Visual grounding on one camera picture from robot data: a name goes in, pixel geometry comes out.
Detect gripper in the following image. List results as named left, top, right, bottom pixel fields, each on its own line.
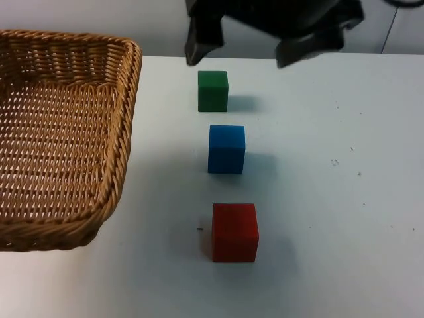
left=184, top=0, right=366, bottom=69

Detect blue cube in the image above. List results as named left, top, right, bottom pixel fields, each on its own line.
left=207, top=124, right=246, bottom=175

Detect pale brown wicker basket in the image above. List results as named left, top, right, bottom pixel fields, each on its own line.
left=0, top=29, right=143, bottom=252

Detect green cube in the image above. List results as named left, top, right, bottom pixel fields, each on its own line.
left=197, top=70, right=230, bottom=113

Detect red cube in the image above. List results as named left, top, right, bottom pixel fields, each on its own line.
left=211, top=203, right=260, bottom=264

